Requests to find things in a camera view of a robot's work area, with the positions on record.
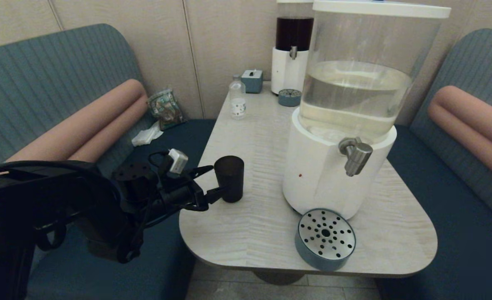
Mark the large white dispenser lid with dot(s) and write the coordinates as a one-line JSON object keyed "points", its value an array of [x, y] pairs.
{"points": [[379, 9]]}

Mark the large clear water dispenser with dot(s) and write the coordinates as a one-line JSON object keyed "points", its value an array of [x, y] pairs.
{"points": [[319, 166]]}

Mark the blue-grey tissue box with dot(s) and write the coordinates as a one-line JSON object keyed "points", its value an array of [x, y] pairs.
{"points": [[252, 82]]}

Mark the teal upholstered bench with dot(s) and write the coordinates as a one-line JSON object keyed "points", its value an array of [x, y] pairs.
{"points": [[458, 233], [41, 83]]}

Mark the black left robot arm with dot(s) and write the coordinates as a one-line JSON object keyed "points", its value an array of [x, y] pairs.
{"points": [[41, 200]]}

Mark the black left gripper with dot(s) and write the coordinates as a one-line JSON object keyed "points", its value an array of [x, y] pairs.
{"points": [[183, 198]]}

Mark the large steel dispenser tap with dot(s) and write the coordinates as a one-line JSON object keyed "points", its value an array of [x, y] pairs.
{"points": [[357, 158]]}

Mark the small steel dispenser tap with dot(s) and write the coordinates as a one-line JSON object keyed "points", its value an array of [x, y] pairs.
{"points": [[293, 53]]}

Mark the small white dispenser lid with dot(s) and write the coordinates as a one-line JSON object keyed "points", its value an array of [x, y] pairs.
{"points": [[292, 1]]}

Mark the small blue drip tray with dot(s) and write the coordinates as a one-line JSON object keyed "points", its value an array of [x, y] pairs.
{"points": [[289, 98]]}

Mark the black plastic cup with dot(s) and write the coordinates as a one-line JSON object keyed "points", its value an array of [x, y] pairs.
{"points": [[230, 177]]}

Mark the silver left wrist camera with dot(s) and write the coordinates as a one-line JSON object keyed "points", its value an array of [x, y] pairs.
{"points": [[178, 161]]}

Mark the small dark drink dispenser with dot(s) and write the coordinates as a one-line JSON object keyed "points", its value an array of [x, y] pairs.
{"points": [[287, 74]]}

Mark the printed snack bag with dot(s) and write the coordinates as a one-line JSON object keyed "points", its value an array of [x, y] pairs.
{"points": [[166, 109]]}

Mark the round metal drip tray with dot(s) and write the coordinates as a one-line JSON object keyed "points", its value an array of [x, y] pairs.
{"points": [[325, 235]]}

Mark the white crumpled tissue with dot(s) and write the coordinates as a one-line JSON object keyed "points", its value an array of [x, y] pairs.
{"points": [[146, 136]]}

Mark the clear plastic bottle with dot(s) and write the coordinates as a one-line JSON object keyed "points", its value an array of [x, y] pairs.
{"points": [[237, 103]]}

